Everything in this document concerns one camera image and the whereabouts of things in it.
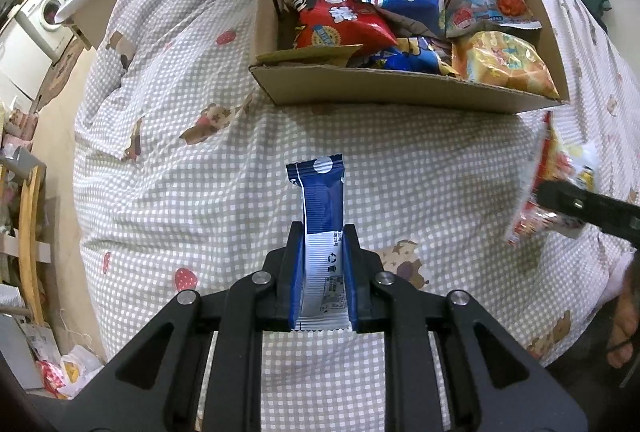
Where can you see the blue yellow bear snack bag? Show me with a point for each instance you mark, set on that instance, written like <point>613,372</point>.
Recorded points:
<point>418,54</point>

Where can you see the wooden chair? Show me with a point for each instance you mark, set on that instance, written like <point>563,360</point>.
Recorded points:
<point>25,246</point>

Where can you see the checkered patterned bed quilt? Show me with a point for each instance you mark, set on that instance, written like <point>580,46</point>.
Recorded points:
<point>180,180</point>

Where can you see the white washing machine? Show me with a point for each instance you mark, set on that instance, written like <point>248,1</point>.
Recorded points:
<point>37,19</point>

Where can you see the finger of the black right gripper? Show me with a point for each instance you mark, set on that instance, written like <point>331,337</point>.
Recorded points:
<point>613,217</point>

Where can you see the blue white wafer packet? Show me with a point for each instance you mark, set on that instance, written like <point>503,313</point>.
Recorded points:
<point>320,301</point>

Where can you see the light blue cartoon snack bag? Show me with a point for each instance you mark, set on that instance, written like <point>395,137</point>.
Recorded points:
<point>464,17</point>

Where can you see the yellow potato chip bag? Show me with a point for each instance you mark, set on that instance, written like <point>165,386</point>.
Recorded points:
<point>500,59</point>

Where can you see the white kitchen cabinet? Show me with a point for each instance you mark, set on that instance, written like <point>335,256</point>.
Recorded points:
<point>23,62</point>

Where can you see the red cartoon snack bag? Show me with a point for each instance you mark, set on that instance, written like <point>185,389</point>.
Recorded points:
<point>333,23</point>

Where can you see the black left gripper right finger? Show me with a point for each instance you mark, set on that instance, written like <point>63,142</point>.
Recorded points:
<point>449,365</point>

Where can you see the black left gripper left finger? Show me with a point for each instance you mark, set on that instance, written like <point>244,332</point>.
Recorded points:
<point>196,365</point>

